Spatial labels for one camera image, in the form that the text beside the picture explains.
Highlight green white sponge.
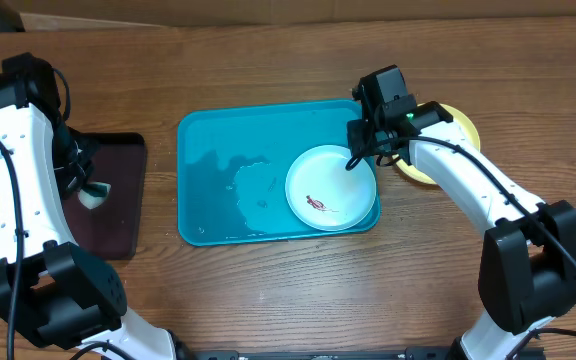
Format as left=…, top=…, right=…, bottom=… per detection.
left=77, top=182, right=111, bottom=210

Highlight light blue plate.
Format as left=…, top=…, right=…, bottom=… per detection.
left=285, top=145, right=377, bottom=232

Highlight yellow-green plate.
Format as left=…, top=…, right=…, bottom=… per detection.
left=395, top=103, right=481, bottom=185

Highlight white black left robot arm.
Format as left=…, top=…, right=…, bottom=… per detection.
left=0, top=73, right=193, bottom=359

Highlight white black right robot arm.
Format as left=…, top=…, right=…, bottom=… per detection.
left=348, top=96, right=576, bottom=359

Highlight black shallow water tray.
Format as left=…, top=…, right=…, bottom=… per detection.
left=62, top=133, right=147, bottom=260

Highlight teal plastic tray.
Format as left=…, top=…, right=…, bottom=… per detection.
left=177, top=99, right=361, bottom=246

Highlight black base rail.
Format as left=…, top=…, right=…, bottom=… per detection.
left=180, top=346, right=462, bottom=360

